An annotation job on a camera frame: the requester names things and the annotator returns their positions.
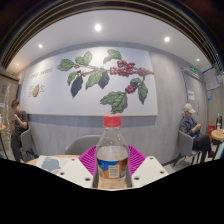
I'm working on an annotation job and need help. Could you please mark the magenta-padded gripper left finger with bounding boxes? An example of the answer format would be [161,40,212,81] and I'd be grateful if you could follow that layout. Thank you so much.
[56,144,101,190]

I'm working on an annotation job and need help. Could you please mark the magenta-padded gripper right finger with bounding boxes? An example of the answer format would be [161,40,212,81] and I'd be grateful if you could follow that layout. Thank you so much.
[126,144,170,189]

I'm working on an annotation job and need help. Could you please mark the clear red-capped drink bottle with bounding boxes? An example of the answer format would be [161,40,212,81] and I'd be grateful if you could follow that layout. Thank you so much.
[94,115,131,190]

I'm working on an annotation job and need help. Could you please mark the white paper with grey print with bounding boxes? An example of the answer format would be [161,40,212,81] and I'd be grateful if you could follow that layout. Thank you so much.
[34,154,72,175]

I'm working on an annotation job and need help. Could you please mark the grey upholstered chair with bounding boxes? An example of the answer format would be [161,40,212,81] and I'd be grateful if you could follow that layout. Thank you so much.
[64,134,103,156]

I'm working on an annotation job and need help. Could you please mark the grey chair with black legs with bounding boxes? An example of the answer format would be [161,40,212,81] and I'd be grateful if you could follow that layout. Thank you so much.
[171,129,198,167]
[20,127,39,162]

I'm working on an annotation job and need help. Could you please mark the person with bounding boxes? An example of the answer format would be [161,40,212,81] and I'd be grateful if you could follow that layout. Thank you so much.
[178,102,213,163]
[9,98,31,163]

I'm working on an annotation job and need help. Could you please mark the round wooden side table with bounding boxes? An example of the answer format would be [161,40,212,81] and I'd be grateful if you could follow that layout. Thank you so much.
[210,128,224,160]

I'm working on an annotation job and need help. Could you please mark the dark glass bottle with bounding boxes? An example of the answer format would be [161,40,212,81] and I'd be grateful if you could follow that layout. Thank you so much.
[215,112,223,131]

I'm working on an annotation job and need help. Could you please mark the round ceiling spotlights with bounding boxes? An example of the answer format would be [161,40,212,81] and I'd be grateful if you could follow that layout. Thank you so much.
[13,22,203,68]

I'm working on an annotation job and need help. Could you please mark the coffee branch wall picture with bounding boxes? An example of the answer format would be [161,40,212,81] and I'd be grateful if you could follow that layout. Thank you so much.
[20,45,159,117]

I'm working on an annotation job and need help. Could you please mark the white wall notice board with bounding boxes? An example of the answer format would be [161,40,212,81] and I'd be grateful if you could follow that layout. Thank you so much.
[202,67,221,92]

